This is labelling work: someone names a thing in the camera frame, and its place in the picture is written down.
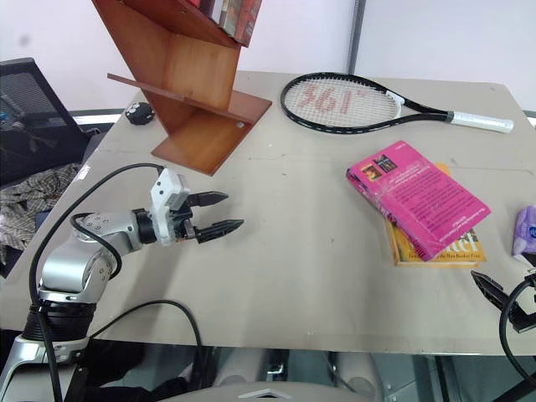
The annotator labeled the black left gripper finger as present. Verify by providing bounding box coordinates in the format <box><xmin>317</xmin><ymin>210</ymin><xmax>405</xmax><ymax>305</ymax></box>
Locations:
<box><xmin>195</xmin><ymin>218</ymin><xmax>245</xmax><ymax>245</ymax></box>
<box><xmin>188</xmin><ymin>191</ymin><xmax>229</xmax><ymax>209</ymax></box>

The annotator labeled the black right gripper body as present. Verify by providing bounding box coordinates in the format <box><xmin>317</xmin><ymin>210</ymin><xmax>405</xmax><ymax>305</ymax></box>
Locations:
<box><xmin>508</xmin><ymin>288</ymin><xmax>536</xmax><ymax>335</ymax></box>

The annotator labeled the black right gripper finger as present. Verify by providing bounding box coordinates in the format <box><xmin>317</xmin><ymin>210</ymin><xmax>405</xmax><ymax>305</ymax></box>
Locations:
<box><xmin>470</xmin><ymin>270</ymin><xmax>512</xmax><ymax>312</ymax></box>

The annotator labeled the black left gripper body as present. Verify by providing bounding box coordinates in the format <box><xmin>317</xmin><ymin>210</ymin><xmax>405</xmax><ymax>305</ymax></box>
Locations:
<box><xmin>168</xmin><ymin>207</ymin><xmax>199</xmax><ymax>245</ymax></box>

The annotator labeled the yellow paperback book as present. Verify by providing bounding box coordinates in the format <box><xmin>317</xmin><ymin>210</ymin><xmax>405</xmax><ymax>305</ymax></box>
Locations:
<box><xmin>384</xmin><ymin>162</ymin><xmax>489</xmax><ymax>268</ymax></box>

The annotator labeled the pink paperback book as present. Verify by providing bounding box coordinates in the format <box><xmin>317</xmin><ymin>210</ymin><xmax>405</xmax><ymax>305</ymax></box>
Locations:
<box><xmin>345</xmin><ymin>140</ymin><xmax>492</xmax><ymax>262</ymax></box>

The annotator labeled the brown wooden zigzag bookshelf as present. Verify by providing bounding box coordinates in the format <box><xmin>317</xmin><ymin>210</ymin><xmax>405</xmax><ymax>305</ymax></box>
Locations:
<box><xmin>90</xmin><ymin>0</ymin><xmax>273</xmax><ymax>177</ymax></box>

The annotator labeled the red spine book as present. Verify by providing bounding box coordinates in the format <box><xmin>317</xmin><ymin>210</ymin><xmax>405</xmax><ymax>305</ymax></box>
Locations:
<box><xmin>232</xmin><ymin>0</ymin><xmax>265</xmax><ymax>48</ymax></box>

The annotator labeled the purple tissue packet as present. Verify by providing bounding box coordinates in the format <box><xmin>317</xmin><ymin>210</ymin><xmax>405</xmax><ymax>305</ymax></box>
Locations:
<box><xmin>511</xmin><ymin>204</ymin><xmax>536</xmax><ymax>257</ymax></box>

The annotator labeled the black ball with white spots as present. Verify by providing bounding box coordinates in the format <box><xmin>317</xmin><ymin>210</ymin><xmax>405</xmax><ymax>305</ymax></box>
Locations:
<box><xmin>124</xmin><ymin>101</ymin><xmax>157</xmax><ymax>126</ymax></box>

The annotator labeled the crumpled patterned cloth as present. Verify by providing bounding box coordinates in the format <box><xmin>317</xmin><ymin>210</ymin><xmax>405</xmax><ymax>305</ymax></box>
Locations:
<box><xmin>0</xmin><ymin>162</ymin><xmax>83</xmax><ymax>264</ymax></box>

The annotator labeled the grey rounded shape under table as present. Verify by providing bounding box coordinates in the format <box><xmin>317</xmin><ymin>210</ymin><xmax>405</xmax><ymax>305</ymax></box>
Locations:
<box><xmin>329</xmin><ymin>351</ymin><xmax>380</xmax><ymax>395</ymax></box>

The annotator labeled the black white tennis racket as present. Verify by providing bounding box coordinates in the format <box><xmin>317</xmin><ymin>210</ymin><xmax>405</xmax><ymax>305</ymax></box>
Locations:
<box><xmin>280</xmin><ymin>71</ymin><xmax>515</xmax><ymax>136</ymax></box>

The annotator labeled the black mesh office chair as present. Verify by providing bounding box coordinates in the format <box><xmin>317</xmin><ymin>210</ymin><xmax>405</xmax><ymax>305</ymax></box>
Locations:
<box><xmin>0</xmin><ymin>57</ymin><xmax>102</xmax><ymax>186</ymax></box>

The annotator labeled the grey metal pole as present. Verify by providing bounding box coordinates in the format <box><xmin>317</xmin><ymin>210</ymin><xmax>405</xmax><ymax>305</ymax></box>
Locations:
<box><xmin>347</xmin><ymin>0</ymin><xmax>369</xmax><ymax>75</ymax></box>

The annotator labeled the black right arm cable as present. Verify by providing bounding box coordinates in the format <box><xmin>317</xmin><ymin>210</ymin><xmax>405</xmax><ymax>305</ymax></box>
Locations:
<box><xmin>499</xmin><ymin>275</ymin><xmax>536</xmax><ymax>387</ymax></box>

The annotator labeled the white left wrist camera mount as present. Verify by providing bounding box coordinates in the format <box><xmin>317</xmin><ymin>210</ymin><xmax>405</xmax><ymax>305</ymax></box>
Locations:
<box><xmin>149</xmin><ymin>167</ymin><xmax>194</xmax><ymax>246</ymax></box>

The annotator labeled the black cable at table edge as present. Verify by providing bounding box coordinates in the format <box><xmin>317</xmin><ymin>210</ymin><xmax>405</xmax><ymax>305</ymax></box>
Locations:
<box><xmin>88</xmin><ymin>298</ymin><xmax>203</xmax><ymax>348</ymax></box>

